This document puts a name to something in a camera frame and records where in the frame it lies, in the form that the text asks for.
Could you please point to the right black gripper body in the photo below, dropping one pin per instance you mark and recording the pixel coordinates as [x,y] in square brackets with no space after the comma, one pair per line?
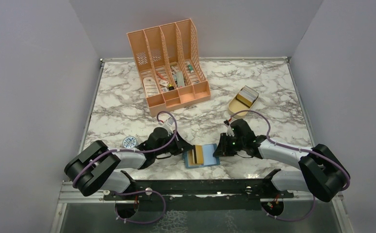
[234,144]

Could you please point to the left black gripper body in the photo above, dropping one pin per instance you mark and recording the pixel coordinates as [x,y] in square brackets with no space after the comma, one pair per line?
[171,148]

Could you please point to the blue card holder wallet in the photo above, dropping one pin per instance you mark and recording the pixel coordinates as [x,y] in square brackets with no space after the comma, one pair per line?
[209,160]

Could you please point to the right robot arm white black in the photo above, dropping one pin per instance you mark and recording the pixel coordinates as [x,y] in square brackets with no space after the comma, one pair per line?
[318,171]

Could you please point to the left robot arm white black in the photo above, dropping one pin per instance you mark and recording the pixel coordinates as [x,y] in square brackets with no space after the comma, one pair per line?
[95,167]

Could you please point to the beige oval card tray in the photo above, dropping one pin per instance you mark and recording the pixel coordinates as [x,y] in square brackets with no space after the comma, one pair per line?
[235,106]

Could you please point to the stack of credit cards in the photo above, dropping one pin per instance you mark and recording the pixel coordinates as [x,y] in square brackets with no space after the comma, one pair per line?
[247,96]

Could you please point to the blue white round coaster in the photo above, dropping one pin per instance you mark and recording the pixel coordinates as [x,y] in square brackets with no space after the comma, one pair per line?
[129,142]

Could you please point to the orange plastic desk organizer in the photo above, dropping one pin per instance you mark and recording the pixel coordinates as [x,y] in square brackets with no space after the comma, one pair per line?
[159,52]

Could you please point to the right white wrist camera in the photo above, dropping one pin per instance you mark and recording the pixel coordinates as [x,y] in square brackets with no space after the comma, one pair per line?
[229,131]

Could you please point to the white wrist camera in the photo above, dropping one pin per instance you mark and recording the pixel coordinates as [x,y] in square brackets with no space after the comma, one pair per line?
[229,131]
[169,125]

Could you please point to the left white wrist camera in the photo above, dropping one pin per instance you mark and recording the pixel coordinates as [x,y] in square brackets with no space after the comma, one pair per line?
[169,125]

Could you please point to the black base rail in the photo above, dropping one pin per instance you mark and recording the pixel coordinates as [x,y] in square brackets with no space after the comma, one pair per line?
[197,195]

